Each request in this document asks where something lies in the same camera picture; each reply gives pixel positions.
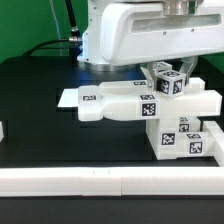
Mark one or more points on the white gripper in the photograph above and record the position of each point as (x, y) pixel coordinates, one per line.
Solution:
(137, 33)

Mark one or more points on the white marker base plate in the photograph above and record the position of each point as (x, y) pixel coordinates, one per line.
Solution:
(69, 98)

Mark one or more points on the white left rail stub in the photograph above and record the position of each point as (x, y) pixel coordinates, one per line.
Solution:
(1, 132)

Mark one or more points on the white front rail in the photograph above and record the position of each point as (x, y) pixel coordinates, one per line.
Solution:
(124, 181)

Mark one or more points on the white chair back frame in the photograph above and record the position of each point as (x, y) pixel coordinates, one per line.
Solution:
(133, 100)

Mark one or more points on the white rail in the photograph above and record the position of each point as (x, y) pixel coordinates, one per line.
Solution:
(218, 135)
(124, 181)

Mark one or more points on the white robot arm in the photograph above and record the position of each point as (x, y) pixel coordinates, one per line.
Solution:
(91, 37)

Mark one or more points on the white chair seat part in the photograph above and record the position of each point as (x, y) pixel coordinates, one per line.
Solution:
(163, 135)

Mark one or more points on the white right rail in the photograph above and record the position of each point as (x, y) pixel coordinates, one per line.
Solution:
(218, 135)

